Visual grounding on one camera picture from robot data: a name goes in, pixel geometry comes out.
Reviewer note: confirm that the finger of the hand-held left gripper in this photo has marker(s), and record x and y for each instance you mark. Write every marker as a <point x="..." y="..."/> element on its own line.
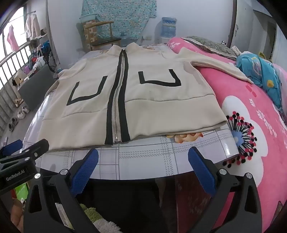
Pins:
<point x="12" y="146"/>
<point x="37" y="149"/>

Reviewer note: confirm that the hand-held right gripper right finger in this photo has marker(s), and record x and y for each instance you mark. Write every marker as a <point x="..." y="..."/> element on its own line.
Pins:
<point x="200" y="170"/>

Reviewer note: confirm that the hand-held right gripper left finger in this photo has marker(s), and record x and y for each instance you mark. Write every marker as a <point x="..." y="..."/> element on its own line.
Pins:
<point x="86" y="170"/>

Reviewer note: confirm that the beige zip jacket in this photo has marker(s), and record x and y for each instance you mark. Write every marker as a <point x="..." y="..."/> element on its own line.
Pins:
<point x="157" y="98"/>

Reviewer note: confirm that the pile of clothes and bags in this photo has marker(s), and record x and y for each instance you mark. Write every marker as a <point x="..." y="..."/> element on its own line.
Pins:
<point x="38" y="58"/>

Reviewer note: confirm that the person's left hand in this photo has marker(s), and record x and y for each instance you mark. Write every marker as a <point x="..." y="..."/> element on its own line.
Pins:
<point x="16" y="212"/>

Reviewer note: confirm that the green white packet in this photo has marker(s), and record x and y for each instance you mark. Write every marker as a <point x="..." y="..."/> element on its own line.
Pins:
<point x="21" y="192"/>

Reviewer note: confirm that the grey shoes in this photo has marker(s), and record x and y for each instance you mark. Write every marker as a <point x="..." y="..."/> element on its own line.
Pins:
<point x="13" y="124"/>

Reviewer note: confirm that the white sneakers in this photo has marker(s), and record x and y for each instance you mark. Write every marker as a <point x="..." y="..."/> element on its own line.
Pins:
<point x="23" y="111"/>

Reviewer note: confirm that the beige slippers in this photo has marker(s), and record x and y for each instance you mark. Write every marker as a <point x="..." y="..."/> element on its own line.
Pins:
<point x="18" y="102"/>

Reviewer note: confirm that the person's dark clothing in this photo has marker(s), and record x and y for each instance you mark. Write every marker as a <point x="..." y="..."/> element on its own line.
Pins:
<point x="125" y="201"/>

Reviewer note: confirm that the plaid floral bed sheet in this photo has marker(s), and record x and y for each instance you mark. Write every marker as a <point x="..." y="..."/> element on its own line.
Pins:
<point x="145" y="161"/>

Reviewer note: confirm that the green white shaggy rug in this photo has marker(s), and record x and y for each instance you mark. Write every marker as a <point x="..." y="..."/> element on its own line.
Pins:
<point x="105" y="224"/>

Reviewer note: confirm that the grey board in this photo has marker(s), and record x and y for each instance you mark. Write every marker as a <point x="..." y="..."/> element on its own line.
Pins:
<point x="38" y="87"/>

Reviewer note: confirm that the pink floral blanket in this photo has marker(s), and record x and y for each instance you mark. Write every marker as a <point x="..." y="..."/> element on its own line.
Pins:
<point x="257" y="134"/>

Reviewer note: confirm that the metal railing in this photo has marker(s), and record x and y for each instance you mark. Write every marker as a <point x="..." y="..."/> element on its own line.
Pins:
<point x="15" y="53"/>

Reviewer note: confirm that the pink hanging garment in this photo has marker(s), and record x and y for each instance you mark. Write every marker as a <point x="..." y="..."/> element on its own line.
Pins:
<point x="13" y="40"/>

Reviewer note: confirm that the blue floral quilt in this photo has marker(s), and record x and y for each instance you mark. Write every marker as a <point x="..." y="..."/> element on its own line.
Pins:
<point x="264" y="71"/>

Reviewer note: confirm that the white hanging garment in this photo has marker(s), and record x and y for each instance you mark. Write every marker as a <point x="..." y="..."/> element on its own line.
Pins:
<point x="32" y="26"/>

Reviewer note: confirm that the grey patterned pillow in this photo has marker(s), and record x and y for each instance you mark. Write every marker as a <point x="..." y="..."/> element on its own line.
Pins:
<point x="210" y="46"/>

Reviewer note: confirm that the patterned chair cushion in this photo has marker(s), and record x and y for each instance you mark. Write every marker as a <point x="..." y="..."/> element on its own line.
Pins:
<point x="89" y="33"/>

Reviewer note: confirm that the wooden chair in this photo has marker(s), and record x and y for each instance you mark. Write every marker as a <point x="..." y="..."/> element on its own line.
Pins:
<point x="105" y="41"/>

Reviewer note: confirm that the green fabric item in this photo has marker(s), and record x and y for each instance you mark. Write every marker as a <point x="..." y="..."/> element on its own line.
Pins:
<point x="262" y="54"/>

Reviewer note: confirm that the white water dispenser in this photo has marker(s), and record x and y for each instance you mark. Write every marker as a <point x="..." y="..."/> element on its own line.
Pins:
<point x="162" y="41"/>

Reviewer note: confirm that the clear water jug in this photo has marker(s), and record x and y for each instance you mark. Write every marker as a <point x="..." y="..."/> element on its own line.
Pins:
<point x="123" y="39"/>

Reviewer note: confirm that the teal basin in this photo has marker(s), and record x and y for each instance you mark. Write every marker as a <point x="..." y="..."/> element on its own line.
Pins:
<point x="88" y="16"/>

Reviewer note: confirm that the blue water bottle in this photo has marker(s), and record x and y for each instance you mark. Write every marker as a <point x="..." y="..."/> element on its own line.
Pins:
<point x="169" y="28"/>

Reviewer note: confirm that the white door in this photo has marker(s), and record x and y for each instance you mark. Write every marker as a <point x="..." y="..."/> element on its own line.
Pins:
<point x="244" y="26"/>

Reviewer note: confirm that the teal floral hanging cloth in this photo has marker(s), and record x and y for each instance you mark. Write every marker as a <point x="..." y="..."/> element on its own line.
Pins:
<point x="125" y="15"/>

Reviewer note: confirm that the wall socket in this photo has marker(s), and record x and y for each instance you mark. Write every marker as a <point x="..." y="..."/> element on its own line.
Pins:
<point x="146" y="37"/>

